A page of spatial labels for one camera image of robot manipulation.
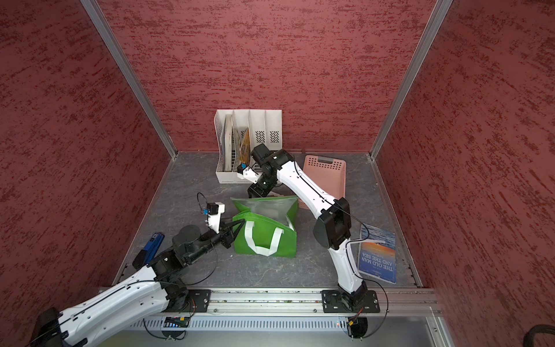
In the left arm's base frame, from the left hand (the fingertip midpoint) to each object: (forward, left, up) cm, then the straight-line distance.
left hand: (241, 223), depth 74 cm
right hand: (+11, -4, -2) cm, 12 cm away
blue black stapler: (-7, +40, -17) cm, 44 cm away
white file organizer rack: (+56, -5, -1) cm, 56 cm away
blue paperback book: (-6, -53, -17) cm, 56 cm away
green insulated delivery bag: (-3, -10, +2) cm, 10 cm away
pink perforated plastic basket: (+39, -39, -19) cm, 59 cm away
